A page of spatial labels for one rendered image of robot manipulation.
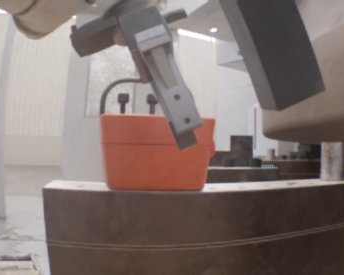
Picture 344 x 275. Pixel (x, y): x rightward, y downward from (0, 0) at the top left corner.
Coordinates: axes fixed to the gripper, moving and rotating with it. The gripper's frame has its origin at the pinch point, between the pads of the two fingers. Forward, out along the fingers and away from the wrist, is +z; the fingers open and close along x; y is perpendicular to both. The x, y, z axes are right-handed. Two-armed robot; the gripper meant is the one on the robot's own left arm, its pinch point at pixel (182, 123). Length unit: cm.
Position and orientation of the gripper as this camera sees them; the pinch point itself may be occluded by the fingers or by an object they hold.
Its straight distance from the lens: 40.5
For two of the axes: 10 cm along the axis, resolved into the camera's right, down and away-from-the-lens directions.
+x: 0.4, 1.3, 9.9
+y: 9.2, -3.8, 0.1
